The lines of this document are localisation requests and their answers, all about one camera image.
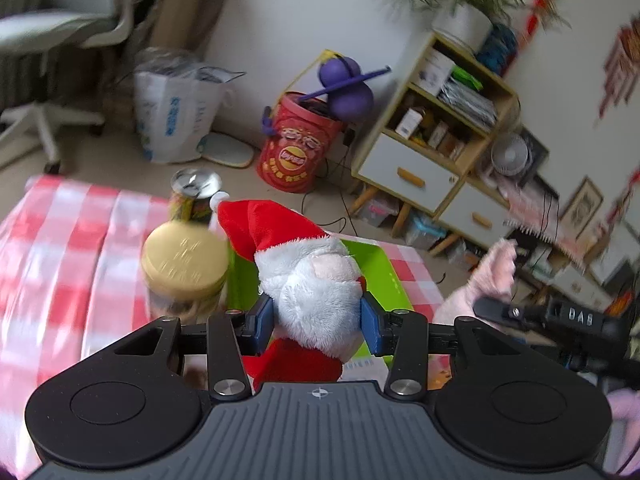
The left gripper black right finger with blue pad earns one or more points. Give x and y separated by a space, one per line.
403 335

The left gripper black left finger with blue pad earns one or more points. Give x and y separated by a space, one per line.
230 336

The santa gnome plush toy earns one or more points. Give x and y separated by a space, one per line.
254 226

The pink bunny plush toy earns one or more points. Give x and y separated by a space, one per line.
493 277

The green plastic tray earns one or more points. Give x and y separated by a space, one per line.
370 269

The gold lid cookie jar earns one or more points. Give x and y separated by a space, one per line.
185 267

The framed picture on floor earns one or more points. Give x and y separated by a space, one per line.
581 208

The yellow black drink can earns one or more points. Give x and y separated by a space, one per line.
191 191

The red white checkered tablecloth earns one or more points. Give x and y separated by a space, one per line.
70 286

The white bathroom scale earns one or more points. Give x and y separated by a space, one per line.
226 151

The red snack bucket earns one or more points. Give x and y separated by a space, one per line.
298 136

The white wooden shelf cabinet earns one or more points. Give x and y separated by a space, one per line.
423 151

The small white desk fan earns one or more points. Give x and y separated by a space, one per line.
509 155

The white plastic shopping bag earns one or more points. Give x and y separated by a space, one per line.
176 99

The purple hopper ball toy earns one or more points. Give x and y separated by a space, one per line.
348 97

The grey white office chair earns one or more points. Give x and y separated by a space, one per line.
84 24

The red hanging wall ornament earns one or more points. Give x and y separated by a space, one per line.
621 68

